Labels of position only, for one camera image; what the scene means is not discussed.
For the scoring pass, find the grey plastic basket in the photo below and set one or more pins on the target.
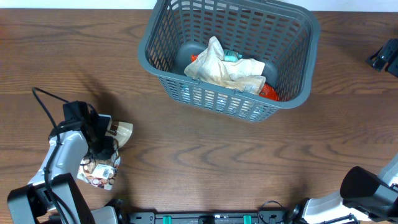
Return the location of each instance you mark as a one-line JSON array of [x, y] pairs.
[[282, 35]]

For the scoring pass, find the brown snack pouch with window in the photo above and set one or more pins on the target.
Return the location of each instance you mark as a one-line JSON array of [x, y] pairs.
[[103, 172]]

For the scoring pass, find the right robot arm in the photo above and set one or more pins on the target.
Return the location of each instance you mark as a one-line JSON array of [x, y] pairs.
[[363, 196]]

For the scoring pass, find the orange cracker package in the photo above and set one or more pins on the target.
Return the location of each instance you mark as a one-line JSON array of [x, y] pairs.
[[266, 92]]

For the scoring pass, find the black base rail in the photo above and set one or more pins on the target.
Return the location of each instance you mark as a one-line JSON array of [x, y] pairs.
[[264, 216]]

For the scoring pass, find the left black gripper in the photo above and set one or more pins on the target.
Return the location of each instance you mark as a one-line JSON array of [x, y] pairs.
[[107, 147]]

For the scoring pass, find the multicolour tissue pack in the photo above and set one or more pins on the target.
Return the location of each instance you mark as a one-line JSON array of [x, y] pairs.
[[229, 105]]

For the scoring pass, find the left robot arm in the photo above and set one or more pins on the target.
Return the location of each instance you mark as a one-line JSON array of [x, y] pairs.
[[53, 187]]

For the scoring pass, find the beige pouch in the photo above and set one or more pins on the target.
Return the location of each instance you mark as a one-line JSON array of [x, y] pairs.
[[245, 75], [209, 67]]

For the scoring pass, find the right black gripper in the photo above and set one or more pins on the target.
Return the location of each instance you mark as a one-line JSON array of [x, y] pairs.
[[388, 55]]

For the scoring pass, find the light blue wipes packet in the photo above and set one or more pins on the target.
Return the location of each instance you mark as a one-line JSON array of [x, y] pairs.
[[231, 56]]

